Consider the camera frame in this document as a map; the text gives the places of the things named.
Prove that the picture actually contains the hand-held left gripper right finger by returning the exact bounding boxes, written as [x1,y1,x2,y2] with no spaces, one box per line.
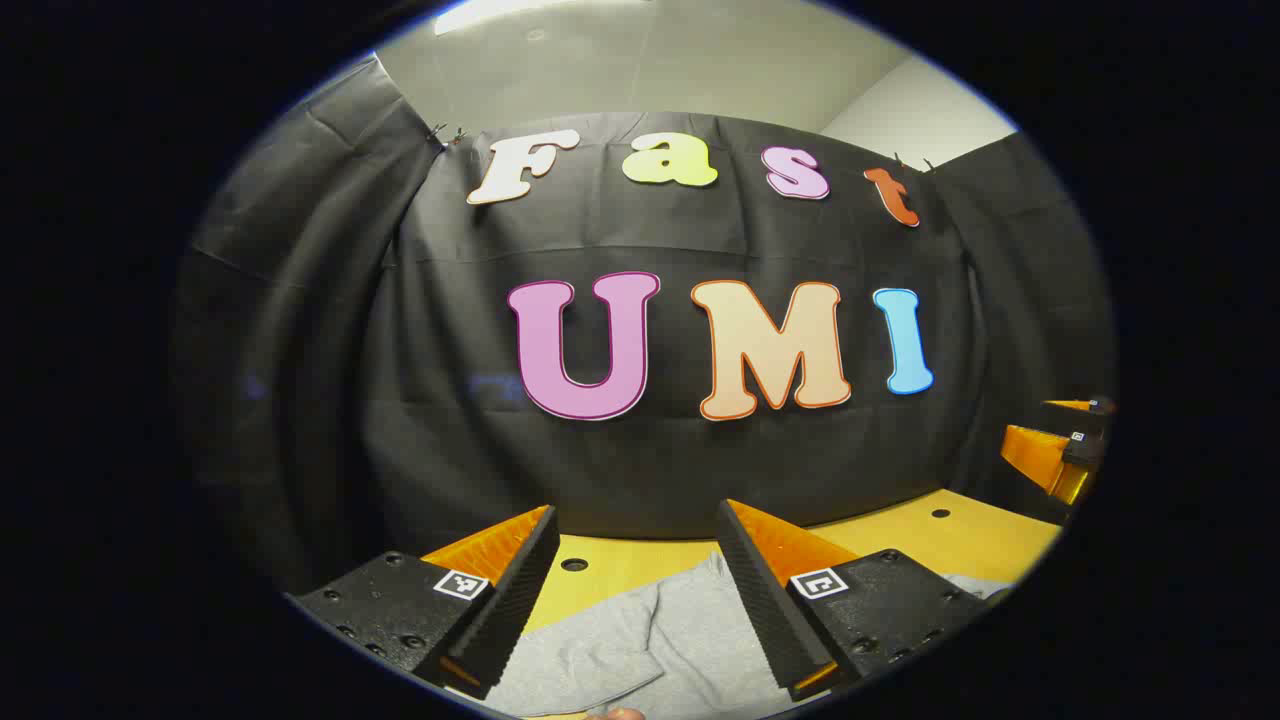
[715,498,993,703]

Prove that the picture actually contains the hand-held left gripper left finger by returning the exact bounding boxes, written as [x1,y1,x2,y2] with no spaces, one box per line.
[285,505,561,701]

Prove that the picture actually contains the grey sweatshirt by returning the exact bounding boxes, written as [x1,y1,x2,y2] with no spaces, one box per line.
[480,550,1016,720]

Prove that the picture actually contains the black backdrop cloth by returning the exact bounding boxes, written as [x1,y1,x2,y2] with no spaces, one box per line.
[170,55,1116,601]

